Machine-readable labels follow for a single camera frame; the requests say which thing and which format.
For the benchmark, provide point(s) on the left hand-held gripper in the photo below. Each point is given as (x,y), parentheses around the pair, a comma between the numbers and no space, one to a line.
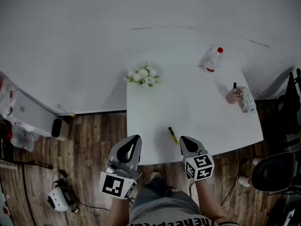
(113,185)

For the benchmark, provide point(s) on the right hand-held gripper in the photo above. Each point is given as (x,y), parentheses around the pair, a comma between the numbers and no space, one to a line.
(200,166)

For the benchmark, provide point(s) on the yellow black utility knife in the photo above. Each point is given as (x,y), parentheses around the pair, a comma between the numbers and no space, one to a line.
(173,136)

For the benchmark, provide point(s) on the person's right forearm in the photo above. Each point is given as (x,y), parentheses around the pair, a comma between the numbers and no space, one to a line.
(208,199)

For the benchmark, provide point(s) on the person's left forearm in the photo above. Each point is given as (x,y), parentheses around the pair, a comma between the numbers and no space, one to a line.
(118,211)

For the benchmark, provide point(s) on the person's shoe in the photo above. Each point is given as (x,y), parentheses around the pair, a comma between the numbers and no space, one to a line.
(155,175)

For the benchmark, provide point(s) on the white chair foot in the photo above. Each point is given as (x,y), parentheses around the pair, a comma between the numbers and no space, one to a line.
(244,181)
(257,161)

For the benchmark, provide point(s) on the person's dark trousers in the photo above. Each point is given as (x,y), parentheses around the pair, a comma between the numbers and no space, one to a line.
(162,196)

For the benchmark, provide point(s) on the white round floor device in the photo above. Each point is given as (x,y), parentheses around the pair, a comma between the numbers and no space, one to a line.
(57,200)

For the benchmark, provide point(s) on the white table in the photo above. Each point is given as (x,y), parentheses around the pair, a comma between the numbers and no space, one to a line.
(188,107)

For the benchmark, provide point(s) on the person's grey printed shirt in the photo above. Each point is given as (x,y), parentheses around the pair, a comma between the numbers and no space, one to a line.
(169,218)

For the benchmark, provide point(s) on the black office chair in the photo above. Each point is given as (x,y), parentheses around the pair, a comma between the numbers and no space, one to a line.
(275,173)

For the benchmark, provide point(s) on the pink pen holder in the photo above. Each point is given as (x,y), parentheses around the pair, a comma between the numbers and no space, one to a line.
(234,98)

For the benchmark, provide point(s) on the cream black small appliance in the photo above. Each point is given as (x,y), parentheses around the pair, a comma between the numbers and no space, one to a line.
(58,129)

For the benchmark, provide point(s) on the white green carton box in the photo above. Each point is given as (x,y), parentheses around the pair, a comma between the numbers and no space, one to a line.
(248,102)

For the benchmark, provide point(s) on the black marker pen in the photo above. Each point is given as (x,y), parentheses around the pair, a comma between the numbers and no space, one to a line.
(234,88)

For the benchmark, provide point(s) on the black floor pole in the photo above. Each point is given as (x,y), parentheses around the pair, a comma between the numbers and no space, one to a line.
(28,163)

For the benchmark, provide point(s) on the clear plastic bag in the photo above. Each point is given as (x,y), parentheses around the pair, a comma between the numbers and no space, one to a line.
(23,138)

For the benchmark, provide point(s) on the clear bottle with red cap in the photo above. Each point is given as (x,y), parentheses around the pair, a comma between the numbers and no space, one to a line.
(213,60)

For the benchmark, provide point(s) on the white flower bouquet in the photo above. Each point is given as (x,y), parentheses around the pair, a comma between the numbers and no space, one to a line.
(142,75)

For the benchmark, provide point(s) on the black stand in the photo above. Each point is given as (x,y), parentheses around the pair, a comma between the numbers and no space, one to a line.
(290,102)

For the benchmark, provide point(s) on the grey cabinet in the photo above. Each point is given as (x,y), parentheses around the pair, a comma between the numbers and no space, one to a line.
(28,112)

